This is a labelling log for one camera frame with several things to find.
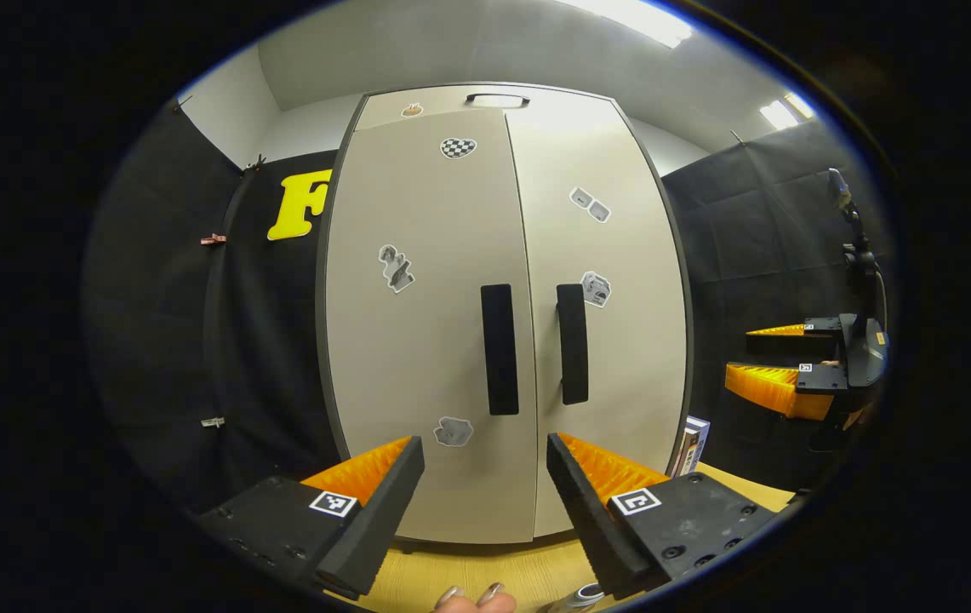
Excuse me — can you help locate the black backdrop cloth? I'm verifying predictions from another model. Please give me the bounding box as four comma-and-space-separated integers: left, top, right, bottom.
203, 152, 341, 486
83, 95, 241, 516
660, 119, 894, 495

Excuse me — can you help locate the white printed box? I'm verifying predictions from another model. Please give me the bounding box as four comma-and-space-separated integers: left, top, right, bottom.
671, 415, 712, 478

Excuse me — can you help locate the ceiling light panel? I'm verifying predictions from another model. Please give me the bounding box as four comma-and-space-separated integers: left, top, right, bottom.
759, 91, 816, 131
551, 0, 696, 49

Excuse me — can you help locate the grey cabinet drawer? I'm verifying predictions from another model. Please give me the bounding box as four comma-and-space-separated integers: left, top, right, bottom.
355, 85, 622, 133

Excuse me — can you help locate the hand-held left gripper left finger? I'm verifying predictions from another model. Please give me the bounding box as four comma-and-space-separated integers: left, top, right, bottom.
196, 436, 426, 599

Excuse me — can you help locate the black jointed pole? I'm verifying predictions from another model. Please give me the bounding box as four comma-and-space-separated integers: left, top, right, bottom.
827, 168, 888, 329

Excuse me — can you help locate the grey cabinet door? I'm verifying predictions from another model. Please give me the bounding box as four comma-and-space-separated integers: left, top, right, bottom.
504, 109, 690, 539
323, 109, 539, 546

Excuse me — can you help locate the grey cabinet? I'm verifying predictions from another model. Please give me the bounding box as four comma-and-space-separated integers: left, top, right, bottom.
315, 82, 697, 554

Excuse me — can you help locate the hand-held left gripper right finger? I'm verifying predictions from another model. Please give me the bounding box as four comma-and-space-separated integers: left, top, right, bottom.
546, 432, 780, 599

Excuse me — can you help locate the black door handle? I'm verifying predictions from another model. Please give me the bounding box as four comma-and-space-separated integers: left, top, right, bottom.
556, 283, 591, 406
480, 284, 521, 417

